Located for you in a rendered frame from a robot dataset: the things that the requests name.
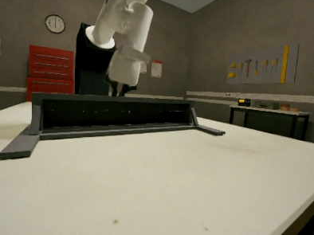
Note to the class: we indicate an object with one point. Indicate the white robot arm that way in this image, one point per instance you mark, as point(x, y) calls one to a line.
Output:
point(132, 23)

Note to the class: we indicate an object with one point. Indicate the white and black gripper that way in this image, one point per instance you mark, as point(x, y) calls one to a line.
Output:
point(124, 70)

